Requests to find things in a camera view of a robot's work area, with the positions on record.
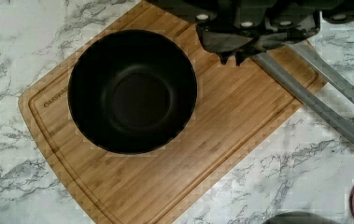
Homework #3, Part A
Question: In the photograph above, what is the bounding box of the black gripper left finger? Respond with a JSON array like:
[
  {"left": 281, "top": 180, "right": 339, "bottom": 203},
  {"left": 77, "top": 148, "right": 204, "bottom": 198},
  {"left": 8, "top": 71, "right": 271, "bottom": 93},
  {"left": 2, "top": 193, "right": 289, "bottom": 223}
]
[{"left": 196, "top": 24, "right": 252, "bottom": 64}]

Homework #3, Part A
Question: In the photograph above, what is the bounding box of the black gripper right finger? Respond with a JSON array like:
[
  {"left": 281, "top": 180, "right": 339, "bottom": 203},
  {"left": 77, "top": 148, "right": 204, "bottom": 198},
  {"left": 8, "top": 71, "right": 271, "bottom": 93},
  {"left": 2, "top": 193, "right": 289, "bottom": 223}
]
[{"left": 234, "top": 12, "right": 320, "bottom": 66}]

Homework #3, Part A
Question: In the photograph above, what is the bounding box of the black bowl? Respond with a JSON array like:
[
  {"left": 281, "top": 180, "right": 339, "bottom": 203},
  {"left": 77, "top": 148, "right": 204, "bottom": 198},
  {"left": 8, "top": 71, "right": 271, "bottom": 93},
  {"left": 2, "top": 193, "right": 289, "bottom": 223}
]
[{"left": 68, "top": 30, "right": 197, "bottom": 154}]

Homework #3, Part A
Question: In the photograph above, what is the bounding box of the bamboo cutting board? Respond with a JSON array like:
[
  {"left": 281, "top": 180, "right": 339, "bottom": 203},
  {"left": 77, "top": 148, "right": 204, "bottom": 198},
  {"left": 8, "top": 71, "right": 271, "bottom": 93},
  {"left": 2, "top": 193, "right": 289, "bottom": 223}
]
[{"left": 19, "top": 1, "right": 301, "bottom": 224}]

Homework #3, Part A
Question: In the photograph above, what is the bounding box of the grey round object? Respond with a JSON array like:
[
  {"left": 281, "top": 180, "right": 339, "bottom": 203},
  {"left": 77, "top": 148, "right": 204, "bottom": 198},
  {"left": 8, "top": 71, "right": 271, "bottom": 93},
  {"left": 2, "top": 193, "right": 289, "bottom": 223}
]
[{"left": 263, "top": 212, "right": 339, "bottom": 224}]

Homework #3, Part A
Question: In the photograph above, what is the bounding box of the grey metal rail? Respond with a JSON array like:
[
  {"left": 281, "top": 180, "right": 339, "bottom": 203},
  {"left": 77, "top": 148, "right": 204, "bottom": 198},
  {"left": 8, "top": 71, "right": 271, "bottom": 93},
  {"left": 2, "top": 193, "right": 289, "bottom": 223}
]
[{"left": 253, "top": 53, "right": 354, "bottom": 145}]

